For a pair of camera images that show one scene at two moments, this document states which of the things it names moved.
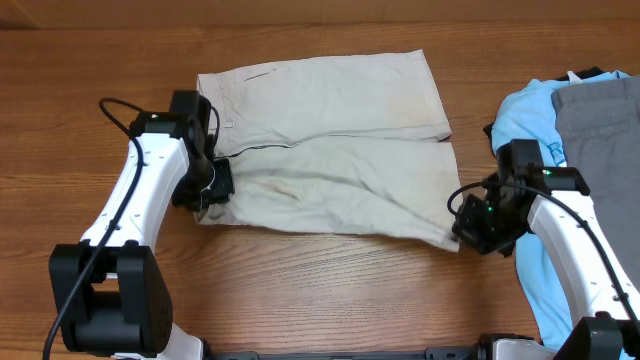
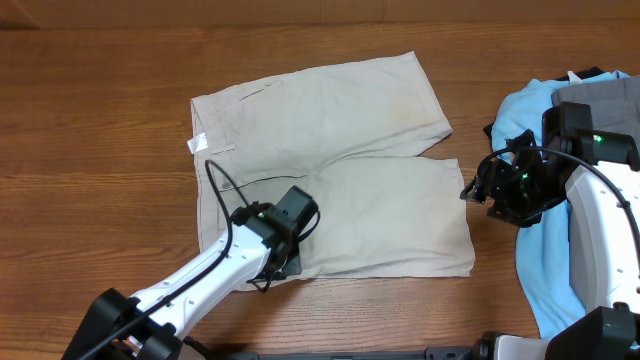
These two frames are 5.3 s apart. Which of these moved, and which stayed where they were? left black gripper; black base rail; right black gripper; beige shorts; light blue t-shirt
Moved: left black gripper; beige shorts; right black gripper
Stayed: light blue t-shirt; black base rail
